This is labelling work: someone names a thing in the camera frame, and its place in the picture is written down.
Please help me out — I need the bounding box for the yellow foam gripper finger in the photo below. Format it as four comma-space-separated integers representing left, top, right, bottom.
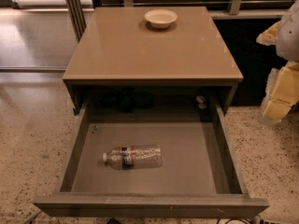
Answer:
261, 62, 299, 120
256, 22, 279, 46

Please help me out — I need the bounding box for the clear plastic water bottle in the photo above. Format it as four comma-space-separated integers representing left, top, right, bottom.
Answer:
103, 144, 163, 170

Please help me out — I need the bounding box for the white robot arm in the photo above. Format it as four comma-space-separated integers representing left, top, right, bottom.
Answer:
256, 0, 299, 125

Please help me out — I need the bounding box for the tan drawer cabinet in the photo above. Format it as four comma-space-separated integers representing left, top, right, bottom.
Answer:
63, 7, 243, 111

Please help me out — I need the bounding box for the white ceramic bowl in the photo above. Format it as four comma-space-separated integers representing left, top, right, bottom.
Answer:
144, 9, 178, 29

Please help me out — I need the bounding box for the black floor cable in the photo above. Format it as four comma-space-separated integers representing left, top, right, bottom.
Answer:
216, 217, 252, 224

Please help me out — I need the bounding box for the metal frame post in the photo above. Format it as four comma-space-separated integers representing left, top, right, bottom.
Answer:
65, 0, 86, 42

